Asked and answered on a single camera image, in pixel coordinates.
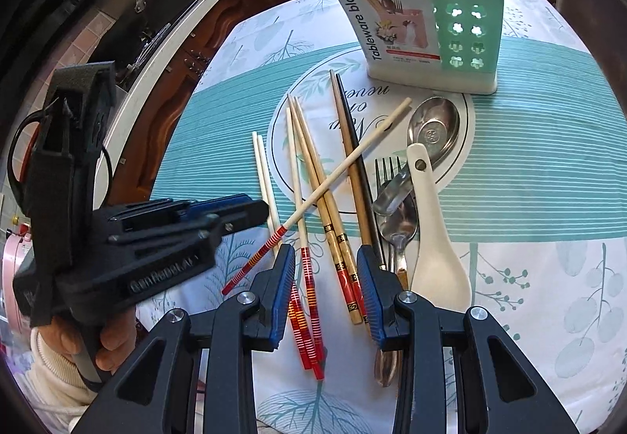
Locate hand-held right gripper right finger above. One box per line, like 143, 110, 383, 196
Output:
357, 244, 581, 434

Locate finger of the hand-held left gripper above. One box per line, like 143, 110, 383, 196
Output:
110, 201, 270, 263
105, 194, 250, 222

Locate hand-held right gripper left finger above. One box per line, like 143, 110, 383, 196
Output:
71, 243, 297, 434

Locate steel tablespoon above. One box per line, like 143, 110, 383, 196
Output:
379, 194, 419, 288

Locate white ceramic spoon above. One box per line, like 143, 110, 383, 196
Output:
406, 143, 473, 312

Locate small shiny steel spoon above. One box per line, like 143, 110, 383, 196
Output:
371, 172, 412, 217

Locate brown wooden chopstick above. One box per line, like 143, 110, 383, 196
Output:
330, 69, 378, 263

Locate black chopstick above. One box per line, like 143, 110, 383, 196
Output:
335, 73, 387, 269

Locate steel soup spoon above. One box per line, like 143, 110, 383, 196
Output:
406, 96, 464, 170

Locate green utensil holder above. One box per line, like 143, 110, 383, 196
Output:
311, 0, 506, 96

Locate person's left hand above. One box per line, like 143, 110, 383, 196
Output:
38, 304, 140, 376

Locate brown wooden cabinets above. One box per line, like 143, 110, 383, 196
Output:
125, 0, 344, 204

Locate pink round object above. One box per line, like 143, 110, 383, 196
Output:
0, 216, 33, 334

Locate black gas stove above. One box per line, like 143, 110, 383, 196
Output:
118, 18, 172, 87

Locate white countertop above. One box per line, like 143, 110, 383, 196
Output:
105, 0, 319, 161

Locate printed tablecloth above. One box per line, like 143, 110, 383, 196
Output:
133, 0, 627, 434

